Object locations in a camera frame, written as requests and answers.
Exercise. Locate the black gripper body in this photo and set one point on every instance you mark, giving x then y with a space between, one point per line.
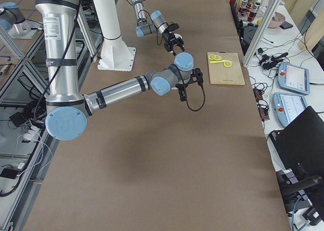
180 86
169 36

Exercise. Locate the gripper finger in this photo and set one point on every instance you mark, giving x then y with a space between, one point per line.
169 48
182 96
180 43

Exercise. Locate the yellow plastic knife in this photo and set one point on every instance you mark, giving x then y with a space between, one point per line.
214 62

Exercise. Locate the bamboo cutting board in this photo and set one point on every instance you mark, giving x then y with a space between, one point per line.
221 75

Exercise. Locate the lemon slice middle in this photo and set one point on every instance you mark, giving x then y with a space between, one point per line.
218 58

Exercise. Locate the lemon slice front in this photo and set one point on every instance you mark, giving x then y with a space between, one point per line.
227 64

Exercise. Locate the teach pendant lower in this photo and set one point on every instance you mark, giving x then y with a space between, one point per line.
288 107

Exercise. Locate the teach pendant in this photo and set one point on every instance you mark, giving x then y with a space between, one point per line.
288 107
293 78

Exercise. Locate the teach pendant upper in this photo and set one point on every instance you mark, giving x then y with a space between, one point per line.
293 78

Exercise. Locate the pink bowl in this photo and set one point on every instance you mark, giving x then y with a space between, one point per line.
277 20

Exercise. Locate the black office chair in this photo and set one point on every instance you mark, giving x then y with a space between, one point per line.
300 148

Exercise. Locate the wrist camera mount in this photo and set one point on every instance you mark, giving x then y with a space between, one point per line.
197 77
172 27

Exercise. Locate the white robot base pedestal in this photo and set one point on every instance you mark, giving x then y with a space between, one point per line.
115 55

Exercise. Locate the aluminium frame post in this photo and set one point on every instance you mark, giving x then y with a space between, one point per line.
271 9

